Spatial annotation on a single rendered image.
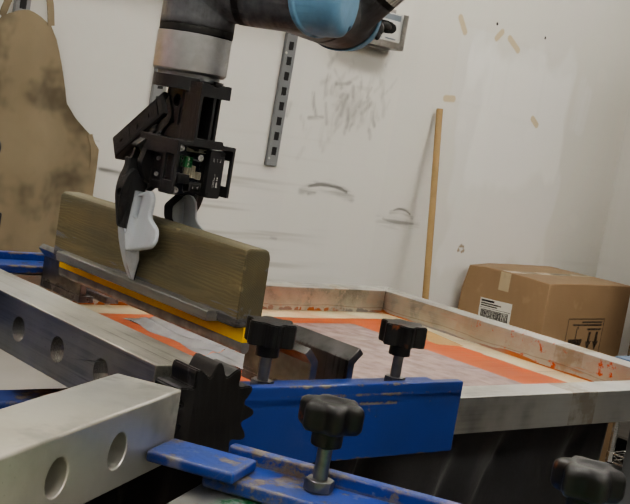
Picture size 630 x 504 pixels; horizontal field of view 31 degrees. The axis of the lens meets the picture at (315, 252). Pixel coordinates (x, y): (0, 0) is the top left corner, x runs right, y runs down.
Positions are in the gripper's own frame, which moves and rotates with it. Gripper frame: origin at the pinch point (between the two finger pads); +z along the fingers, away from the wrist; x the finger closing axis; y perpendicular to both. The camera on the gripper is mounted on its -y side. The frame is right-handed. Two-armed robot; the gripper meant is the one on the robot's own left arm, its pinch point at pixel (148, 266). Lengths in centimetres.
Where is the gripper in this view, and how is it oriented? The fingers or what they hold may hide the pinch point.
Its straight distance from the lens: 122.3
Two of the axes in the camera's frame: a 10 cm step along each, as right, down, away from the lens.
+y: 6.5, 1.9, -7.4
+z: -1.7, 9.8, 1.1
